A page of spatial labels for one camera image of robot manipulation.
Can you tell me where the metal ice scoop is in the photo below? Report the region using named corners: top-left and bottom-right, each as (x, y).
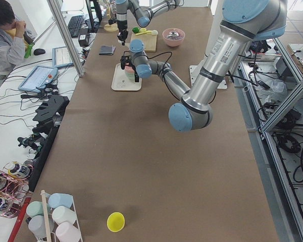
top-left (167, 31), bottom-right (180, 39)

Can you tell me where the green lime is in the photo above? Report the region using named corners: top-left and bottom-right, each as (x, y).
top-left (132, 27), bottom-right (139, 34)

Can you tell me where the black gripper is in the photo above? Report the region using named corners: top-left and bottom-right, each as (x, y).
top-left (120, 52), bottom-right (139, 83)
top-left (109, 18), bottom-right (128, 46)

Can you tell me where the blue teach pendant near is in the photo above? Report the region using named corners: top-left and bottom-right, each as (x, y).
top-left (18, 66), bottom-right (58, 93)

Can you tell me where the black keyboard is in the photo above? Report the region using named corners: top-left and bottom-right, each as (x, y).
top-left (67, 15), bottom-right (84, 38)

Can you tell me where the pink plastic cup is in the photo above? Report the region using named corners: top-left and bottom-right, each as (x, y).
top-left (56, 221), bottom-right (81, 242)

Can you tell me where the small pink bowl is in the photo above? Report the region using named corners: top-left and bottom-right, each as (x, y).
top-left (124, 66), bottom-right (134, 73)

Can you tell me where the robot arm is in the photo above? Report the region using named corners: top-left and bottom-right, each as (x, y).
top-left (121, 0), bottom-right (287, 132)
top-left (115, 0), bottom-right (183, 45)

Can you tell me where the grey folded cloth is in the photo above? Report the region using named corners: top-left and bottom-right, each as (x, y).
top-left (99, 45), bottom-right (115, 55)

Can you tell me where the blue plastic cup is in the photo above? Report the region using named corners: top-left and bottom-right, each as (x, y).
top-left (48, 193), bottom-right (73, 209)

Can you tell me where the blue teach pendant far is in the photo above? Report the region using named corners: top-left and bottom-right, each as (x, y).
top-left (52, 46), bottom-right (73, 69)

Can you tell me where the yellow plastic cup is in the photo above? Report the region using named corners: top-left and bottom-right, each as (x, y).
top-left (107, 212), bottom-right (125, 232)

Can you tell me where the cream rabbit tray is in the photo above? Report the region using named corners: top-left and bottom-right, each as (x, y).
top-left (111, 63), bottom-right (142, 91)

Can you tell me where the bamboo cutting board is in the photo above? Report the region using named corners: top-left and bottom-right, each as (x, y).
top-left (130, 33), bottom-right (157, 52)

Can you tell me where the blue teach pendant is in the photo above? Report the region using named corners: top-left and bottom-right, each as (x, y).
top-left (52, 46), bottom-right (73, 69)
top-left (18, 66), bottom-right (58, 93)

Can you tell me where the large pink bowl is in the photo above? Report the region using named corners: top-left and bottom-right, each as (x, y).
top-left (162, 28), bottom-right (185, 47)

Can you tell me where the person in white coat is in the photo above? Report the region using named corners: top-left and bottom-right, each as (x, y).
top-left (0, 1), bottom-right (36, 75)

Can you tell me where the white plastic cup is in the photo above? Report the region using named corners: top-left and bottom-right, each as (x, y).
top-left (52, 206), bottom-right (76, 224)

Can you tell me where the yellow plastic knife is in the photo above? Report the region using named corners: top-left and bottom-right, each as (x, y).
top-left (135, 30), bottom-right (152, 36)

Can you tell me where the wooden cup tree stand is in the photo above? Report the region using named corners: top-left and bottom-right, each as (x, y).
top-left (103, 0), bottom-right (118, 32)

